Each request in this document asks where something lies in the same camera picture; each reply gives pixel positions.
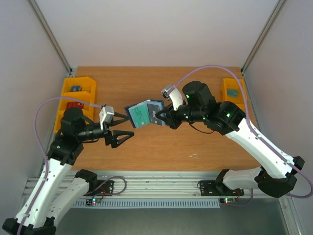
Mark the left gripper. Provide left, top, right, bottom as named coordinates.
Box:
left=78, top=112, right=135, bottom=147

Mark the blue card holder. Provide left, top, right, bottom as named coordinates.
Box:
left=124, top=99, right=166, bottom=129

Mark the teal credit card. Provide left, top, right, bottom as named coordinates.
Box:
left=128, top=104, right=150, bottom=128

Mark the black VIP credit card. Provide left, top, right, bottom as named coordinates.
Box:
left=147, top=101, right=163, bottom=126

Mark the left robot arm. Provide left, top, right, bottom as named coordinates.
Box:
left=2, top=105, right=134, bottom=235

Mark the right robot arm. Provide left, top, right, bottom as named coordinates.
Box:
left=156, top=81, right=305, bottom=198

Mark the red card in bin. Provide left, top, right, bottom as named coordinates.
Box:
left=66, top=102, right=84, bottom=109

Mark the blue card in bin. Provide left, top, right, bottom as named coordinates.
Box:
left=70, top=86, right=82, bottom=92

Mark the teal card in bin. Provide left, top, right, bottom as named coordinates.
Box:
left=226, top=89, right=238, bottom=98

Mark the yellow bin middle left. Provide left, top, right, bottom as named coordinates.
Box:
left=58, top=91, right=95, bottom=118

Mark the yellow bin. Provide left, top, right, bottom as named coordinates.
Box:
left=53, top=110, right=65, bottom=133
left=58, top=91, right=95, bottom=118
left=221, top=78, right=247, bottom=111
left=61, top=76, right=97, bottom=95

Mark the yellow bin far left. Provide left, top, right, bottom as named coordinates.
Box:
left=61, top=76, right=97, bottom=95

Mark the yellow bin near left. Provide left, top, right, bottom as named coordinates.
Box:
left=53, top=110, right=65, bottom=133

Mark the yellow bin right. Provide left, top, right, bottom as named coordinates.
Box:
left=221, top=78, right=247, bottom=111

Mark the left controller board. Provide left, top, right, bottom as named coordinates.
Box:
left=85, top=198, right=102, bottom=206

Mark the controller board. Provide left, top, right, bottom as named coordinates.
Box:
left=85, top=198, right=102, bottom=206
left=220, top=198, right=237, bottom=204

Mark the right controller board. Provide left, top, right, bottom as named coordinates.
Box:
left=220, top=198, right=237, bottom=204

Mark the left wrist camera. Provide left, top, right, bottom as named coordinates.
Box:
left=99, top=105, right=114, bottom=130

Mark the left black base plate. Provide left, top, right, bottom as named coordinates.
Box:
left=84, top=180, right=114, bottom=196

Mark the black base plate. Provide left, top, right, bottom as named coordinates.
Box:
left=197, top=180, right=245, bottom=197
left=84, top=180, right=114, bottom=196

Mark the grey slotted cable duct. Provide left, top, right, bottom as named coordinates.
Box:
left=72, top=198, right=220, bottom=210

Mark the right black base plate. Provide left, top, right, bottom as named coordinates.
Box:
left=197, top=180, right=245, bottom=197

